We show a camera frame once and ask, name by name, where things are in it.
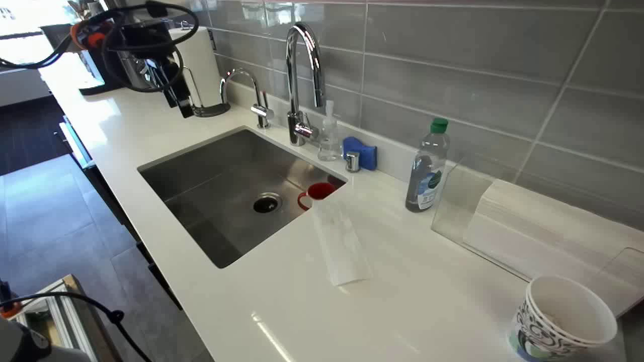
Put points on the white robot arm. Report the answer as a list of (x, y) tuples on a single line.
[(104, 35)]

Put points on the clear acrylic stand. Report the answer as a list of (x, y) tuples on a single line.
[(458, 202)]

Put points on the tall chrome kitchen faucet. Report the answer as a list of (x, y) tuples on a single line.
[(299, 128)]

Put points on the blue sponge holder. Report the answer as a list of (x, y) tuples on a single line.
[(368, 154)]

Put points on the clear soap dispenser bottle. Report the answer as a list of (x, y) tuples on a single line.
[(329, 140)]

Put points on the white paper towel roll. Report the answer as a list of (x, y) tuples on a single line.
[(198, 50)]

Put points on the black wire towel holder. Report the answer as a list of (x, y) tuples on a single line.
[(205, 94)]

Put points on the white mug red interior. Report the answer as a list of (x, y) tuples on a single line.
[(315, 193)]

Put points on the stainless steel sink basin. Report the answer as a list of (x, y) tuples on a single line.
[(211, 189)]

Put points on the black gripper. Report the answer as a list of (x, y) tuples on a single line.
[(147, 63)]

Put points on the small chrome water tap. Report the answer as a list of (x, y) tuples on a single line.
[(260, 106)]

